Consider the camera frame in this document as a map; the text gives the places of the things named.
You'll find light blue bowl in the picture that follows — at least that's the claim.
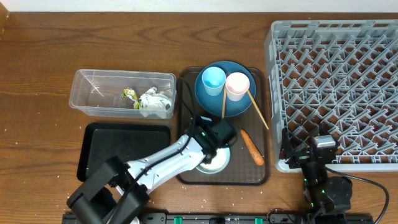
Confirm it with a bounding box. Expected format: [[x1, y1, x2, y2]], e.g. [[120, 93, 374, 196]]
[[196, 147, 231, 174]]

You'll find orange carrot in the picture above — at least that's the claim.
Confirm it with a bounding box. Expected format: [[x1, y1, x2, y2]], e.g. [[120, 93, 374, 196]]
[[240, 129, 264, 166]]

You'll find wooden chopstick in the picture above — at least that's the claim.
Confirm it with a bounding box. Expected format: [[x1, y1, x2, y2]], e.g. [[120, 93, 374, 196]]
[[247, 90, 269, 130], [221, 86, 226, 119]]

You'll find white napkin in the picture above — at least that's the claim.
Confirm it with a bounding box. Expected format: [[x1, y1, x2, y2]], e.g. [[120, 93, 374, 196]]
[[139, 87, 172, 119]]

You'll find white rice pile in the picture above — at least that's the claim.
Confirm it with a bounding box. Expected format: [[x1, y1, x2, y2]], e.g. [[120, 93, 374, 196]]
[[201, 148, 229, 171]]

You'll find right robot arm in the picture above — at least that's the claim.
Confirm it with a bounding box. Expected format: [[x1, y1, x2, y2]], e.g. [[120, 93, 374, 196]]
[[281, 128, 353, 223]]

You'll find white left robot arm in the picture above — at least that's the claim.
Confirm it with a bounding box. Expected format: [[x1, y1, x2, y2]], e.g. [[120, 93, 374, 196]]
[[67, 119, 236, 223]]

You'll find grey dishwasher rack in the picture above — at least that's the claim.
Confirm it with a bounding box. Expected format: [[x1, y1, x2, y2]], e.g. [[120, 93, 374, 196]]
[[264, 20, 397, 172]]

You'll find dark blue plate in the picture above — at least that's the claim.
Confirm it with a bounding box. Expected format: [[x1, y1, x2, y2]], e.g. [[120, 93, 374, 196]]
[[195, 61, 256, 118]]

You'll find brown plastic tray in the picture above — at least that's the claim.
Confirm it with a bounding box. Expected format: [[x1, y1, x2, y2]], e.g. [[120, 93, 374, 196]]
[[177, 67, 271, 186]]

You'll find light blue cup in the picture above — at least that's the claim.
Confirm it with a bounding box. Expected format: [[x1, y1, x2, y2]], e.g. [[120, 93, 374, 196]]
[[201, 67, 226, 96]]

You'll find pink cup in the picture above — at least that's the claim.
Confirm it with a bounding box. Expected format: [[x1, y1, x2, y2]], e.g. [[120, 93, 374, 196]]
[[225, 72, 250, 101]]

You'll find green food wrapper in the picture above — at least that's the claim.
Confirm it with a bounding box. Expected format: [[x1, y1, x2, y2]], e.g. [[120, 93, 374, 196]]
[[121, 88, 140, 109]]

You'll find clear plastic bin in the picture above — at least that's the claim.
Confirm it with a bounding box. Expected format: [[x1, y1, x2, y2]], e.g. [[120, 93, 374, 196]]
[[69, 69, 177, 119]]

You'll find black plastic tray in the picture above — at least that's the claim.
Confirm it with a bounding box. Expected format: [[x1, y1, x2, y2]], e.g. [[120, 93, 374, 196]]
[[76, 123, 170, 182]]

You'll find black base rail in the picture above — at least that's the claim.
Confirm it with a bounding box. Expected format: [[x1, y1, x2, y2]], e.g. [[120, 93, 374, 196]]
[[62, 212, 374, 224]]

